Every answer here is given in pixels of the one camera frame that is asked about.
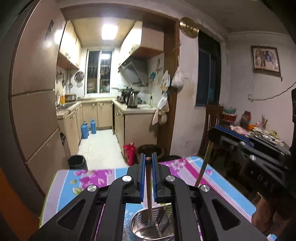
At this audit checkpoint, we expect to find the brown wooden chopstick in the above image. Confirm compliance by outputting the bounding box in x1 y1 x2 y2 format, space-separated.
145 157 152 225

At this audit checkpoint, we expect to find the long thin bamboo chopstick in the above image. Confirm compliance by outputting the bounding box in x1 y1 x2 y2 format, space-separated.
195 141 214 187

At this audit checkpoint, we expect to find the kitchen window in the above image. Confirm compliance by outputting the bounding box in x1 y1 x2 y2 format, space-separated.
85 48 114 94

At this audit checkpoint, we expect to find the red thermos flask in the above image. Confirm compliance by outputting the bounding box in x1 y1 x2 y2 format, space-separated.
123 143 137 166

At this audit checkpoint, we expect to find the dark wooden side table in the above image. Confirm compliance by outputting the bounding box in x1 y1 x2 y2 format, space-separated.
220 123 289 153

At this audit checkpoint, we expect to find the floral striped tablecloth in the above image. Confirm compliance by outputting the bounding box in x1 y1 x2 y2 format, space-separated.
32 158 270 240

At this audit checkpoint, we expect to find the blue perforated utensil holder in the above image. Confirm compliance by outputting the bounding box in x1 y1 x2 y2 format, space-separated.
129 203 175 240

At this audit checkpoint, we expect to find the blue thermos bottle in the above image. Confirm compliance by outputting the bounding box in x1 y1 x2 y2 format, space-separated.
81 121 89 139
90 119 96 134

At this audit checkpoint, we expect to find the black trash bin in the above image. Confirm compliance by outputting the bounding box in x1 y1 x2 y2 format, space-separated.
67 155 88 170

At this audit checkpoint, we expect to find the steel electric kettle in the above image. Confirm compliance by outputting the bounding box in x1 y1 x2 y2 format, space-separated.
126 91 139 108

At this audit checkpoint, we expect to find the wooden chair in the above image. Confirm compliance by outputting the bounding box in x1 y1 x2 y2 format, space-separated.
198 104 223 158

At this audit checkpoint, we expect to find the hanging white plastic bag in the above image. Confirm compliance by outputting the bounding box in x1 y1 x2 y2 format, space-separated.
171 66 185 89

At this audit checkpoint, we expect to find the dark blue window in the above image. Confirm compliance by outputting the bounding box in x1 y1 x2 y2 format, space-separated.
195 31 221 106

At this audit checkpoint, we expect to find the range hood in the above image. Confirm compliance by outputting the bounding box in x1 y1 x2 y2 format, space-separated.
118 56 148 86

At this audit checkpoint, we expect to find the silver refrigerator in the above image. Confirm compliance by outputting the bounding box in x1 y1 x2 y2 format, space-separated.
1 1 67 213

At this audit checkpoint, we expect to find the orange wooden cabinet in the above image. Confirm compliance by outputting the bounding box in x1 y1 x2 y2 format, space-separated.
1 171 39 240

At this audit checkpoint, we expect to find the framed wall picture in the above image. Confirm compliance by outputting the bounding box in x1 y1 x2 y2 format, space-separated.
250 45 281 77

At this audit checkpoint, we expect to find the upper kitchen wall cabinet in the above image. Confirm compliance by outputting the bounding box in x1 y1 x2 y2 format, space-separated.
119 21 164 63

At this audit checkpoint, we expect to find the round brass wall clock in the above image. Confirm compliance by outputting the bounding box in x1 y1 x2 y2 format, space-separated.
179 17 199 39

